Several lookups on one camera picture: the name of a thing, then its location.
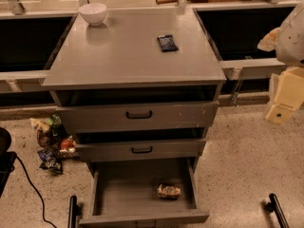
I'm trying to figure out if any black cable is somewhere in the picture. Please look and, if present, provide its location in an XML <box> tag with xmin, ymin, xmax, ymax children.
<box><xmin>15</xmin><ymin>155</ymin><xmax>58</xmax><ymax>228</ymax></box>

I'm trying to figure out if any brown snack bag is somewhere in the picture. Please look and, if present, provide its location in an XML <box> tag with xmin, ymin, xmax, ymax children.
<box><xmin>37</xmin><ymin>130</ymin><xmax>54</xmax><ymax>148</ymax></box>

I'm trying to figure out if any grey middle drawer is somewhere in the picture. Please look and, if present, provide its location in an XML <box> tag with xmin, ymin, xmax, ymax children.
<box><xmin>76</xmin><ymin>139</ymin><xmax>206</xmax><ymax>162</ymax></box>

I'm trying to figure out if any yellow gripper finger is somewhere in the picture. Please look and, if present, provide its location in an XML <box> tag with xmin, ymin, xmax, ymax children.
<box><xmin>265</xmin><ymin>67</ymin><xmax>304</xmax><ymax>125</ymax></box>
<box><xmin>257</xmin><ymin>28</ymin><xmax>280</xmax><ymax>52</ymax></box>

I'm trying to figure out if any black left base bar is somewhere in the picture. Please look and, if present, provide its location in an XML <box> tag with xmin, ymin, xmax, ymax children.
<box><xmin>67</xmin><ymin>196</ymin><xmax>78</xmax><ymax>228</ymax></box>

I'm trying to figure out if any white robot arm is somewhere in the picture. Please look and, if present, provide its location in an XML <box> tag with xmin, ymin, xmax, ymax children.
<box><xmin>257</xmin><ymin>2</ymin><xmax>304</xmax><ymax>125</ymax></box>

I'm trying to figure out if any black right base bar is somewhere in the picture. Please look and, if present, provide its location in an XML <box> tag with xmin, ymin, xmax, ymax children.
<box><xmin>266</xmin><ymin>193</ymin><xmax>290</xmax><ymax>228</ymax></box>

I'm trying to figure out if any green snack bag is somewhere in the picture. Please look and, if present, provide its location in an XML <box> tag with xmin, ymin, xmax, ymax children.
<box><xmin>47</xmin><ymin>114</ymin><xmax>62</xmax><ymax>136</ymax></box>

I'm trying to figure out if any dark blue snack packet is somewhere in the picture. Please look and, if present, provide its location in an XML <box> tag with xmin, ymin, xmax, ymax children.
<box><xmin>158</xmin><ymin>35</ymin><xmax>179</xmax><ymax>52</ymax></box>

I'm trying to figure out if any grey drawer cabinet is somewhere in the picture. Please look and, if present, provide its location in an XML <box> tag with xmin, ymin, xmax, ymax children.
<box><xmin>41</xmin><ymin>7</ymin><xmax>228</xmax><ymax>228</ymax></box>

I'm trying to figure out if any black device on floor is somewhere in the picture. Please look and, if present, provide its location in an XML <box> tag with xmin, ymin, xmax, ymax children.
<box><xmin>0</xmin><ymin>127</ymin><xmax>17</xmax><ymax>197</ymax></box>

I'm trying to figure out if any black base bar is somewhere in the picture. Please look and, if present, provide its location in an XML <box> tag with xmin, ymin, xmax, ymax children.
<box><xmin>67</xmin><ymin>196</ymin><xmax>78</xmax><ymax>228</ymax></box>
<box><xmin>266</xmin><ymin>193</ymin><xmax>290</xmax><ymax>228</ymax></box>

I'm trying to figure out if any red round snack item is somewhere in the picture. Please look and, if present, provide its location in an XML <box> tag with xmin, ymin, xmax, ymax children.
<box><xmin>60</xmin><ymin>138</ymin><xmax>76</xmax><ymax>153</ymax></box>

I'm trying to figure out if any grey open bottom drawer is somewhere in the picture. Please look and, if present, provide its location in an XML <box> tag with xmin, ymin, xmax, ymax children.
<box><xmin>79</xmin><ymin>158</ymin><xmax>209</xmax><ymax>228</ymax></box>

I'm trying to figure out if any yellow chip bag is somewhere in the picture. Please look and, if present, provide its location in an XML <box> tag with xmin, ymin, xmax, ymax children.
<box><xmin>29</xmin><ymin>118</ymin><xmax>50</xmax><ymax>133</ymax></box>

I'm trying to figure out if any grey top drawer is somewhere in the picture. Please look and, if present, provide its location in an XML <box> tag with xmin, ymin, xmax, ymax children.
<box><xmin>57</xmin><ymin>102</ymin><xmax>219</xmax><ymax>133</ymax></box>

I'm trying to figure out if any white bowl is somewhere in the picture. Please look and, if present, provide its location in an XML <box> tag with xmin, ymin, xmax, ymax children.
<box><xmin>79</xmin><ymin>3</ymin><xmax>107</xmax><ymax>26</ymax></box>

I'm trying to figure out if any orange soda can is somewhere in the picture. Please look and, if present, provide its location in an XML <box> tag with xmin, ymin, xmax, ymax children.
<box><xmin>157</xmin><ymin>183</ymin><xmax>181</xmax><ymax>200</ymax></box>

